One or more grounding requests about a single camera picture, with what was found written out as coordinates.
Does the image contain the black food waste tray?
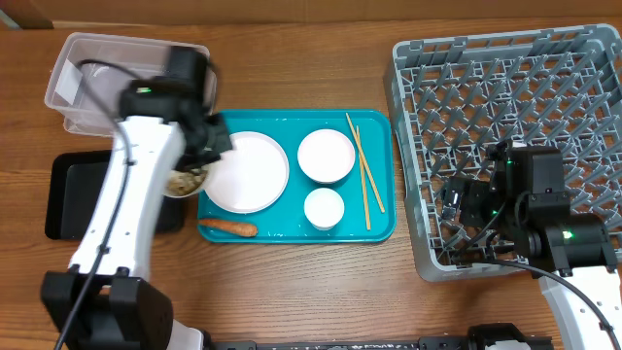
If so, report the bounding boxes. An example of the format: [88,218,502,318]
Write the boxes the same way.
[44,145,186,241]

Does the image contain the orange carrot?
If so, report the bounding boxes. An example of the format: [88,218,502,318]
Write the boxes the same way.
[198,218,259,238]

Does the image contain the right wooden chopstick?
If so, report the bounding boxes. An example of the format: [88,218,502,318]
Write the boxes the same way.
[345,112,386,213]

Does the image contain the clear plastic waste bin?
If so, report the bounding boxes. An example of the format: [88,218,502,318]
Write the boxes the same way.
[44,31,218,146]

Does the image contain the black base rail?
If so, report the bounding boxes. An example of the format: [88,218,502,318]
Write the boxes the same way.
[208,323,555,350]

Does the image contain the large white bowl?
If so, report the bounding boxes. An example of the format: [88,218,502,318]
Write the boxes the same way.
[297,128,356,184]

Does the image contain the white bowl with food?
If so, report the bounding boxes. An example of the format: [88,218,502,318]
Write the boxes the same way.
[164,164,212,198]

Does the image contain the small white cup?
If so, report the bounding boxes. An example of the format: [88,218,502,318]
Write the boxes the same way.
[303,188,345,230]

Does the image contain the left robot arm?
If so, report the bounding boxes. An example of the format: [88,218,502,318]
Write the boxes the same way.
[40,46,232,349]

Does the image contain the white round plate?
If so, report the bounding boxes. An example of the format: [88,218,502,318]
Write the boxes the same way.
[203,131,290,214]

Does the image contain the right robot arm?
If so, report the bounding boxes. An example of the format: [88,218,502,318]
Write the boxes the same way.
[440,141,621,349]

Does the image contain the grey dishwasher rack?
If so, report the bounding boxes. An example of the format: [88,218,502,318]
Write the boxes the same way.
[385,24,621,282]

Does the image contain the rice and food scraps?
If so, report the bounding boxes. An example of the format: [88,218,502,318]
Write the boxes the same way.
[166,170,207,196]

